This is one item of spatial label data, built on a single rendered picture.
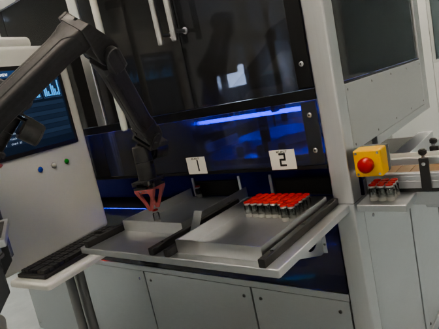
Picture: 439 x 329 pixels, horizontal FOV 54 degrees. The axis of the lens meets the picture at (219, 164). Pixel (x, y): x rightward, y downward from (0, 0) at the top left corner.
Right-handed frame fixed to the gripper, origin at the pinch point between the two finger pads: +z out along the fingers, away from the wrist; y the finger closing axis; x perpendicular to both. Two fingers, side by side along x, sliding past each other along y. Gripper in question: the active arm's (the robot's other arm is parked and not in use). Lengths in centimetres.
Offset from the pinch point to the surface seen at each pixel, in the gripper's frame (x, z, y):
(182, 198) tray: 2.0, 3.9, 23.8
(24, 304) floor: 195, 89, 108
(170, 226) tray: -9.7, 4.3, -9.4
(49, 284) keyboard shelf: 26.9, 14.8, -23.0
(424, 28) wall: -124, -67, 461
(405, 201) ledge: -73, 6, 2
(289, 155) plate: -44.4, -9.3, 6.6
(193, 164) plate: -8.2, -9.0, 17.6
